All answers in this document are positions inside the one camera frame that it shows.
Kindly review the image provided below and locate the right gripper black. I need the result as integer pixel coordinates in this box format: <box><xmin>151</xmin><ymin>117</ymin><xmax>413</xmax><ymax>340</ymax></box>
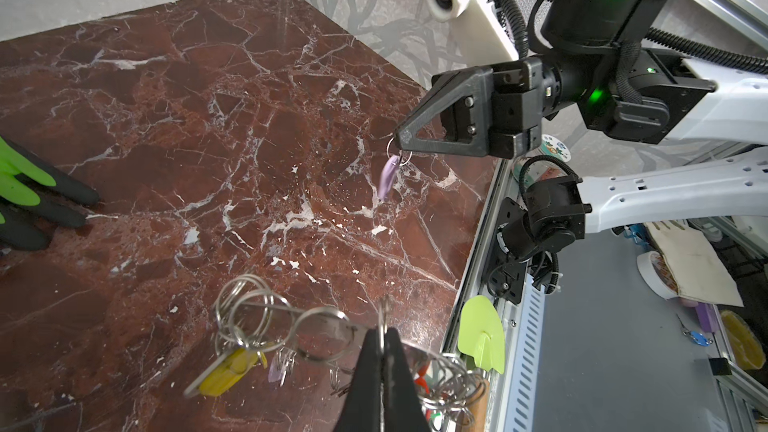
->
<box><xmin>394</xmin><ymin>57</ymin><xmax>561</xmax><ymax>159</ymax></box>

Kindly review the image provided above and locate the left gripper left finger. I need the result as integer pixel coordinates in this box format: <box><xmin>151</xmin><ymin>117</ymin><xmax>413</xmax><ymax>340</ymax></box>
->
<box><xmin>333</xmin><ymin>329</ymin><xmax>382</xmax><ymax>432</ymax></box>

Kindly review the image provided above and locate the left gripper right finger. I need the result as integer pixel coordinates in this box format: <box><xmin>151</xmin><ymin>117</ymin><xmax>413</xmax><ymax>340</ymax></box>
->
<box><xmin>382</xmin><ymin>328</ymin><xmax>430</xmax><ymax>432</ymax></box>

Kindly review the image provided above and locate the key with purple tag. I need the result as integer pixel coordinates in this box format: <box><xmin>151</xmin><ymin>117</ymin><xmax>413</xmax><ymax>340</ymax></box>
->
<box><xmin>377</xmin><ymin>135</ymin><xmax>413</xmax><ymax>201</ymax></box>

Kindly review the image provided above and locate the large metal key ring plate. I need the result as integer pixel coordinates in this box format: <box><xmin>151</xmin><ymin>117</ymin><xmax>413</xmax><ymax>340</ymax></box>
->
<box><xmin>213</xmin><ymin>274</ymin><xmax>477</xmax><ymax>431</ymax></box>

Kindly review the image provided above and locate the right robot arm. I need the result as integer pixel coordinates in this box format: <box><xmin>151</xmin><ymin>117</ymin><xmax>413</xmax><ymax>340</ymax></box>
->
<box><xmin>394</xmin><ymin>0</ymin><xmax>767</xmax><ymax>262</ymax></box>

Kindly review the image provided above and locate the key with red tag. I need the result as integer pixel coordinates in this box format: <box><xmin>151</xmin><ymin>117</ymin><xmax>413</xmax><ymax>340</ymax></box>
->
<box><xmin>414</xmin><ymin>364</ymin><xmax>430</xmax><ymax>395</ymax></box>

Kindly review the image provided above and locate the key with yellow tag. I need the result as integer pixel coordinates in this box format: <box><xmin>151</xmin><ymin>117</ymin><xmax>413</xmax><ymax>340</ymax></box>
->
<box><xmin>183</xmin><ymin>348</ymin><xmax>268</xmax><ymax>398</ymax></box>

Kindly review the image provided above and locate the green black garden glove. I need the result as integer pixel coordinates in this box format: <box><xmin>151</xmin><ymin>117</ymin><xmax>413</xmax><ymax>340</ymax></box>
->
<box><xmin>1</xmin><ymin>137</ymin><xmax>101</xmax><ymax>251</ymax></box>

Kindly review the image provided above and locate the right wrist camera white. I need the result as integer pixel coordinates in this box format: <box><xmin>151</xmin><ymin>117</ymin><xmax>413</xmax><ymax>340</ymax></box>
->
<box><xmin>424</xmin><ymin>0</ymin><xmax>520</xmax><ymax>66</ymax></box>

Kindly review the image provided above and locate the green toy shovel wooden handle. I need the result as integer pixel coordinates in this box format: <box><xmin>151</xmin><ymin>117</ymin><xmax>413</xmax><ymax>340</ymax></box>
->
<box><xmin>457</xmin><ymin>295</ymin><xmax>506</xmax><ymax>431</ymax></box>

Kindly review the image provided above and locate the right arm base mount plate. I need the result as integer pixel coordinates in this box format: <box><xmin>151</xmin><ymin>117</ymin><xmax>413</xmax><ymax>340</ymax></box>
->
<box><xmin>481</xmin><ymin>197</ymin><xmax>561</xmax><ymax>305</ymax></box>

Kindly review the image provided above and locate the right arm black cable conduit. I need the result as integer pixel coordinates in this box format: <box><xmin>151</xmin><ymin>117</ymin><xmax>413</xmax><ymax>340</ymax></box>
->
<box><xmin>497</xmin><ymin>0</ymin><xmax>768</xmax><ymax>76</ymax></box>

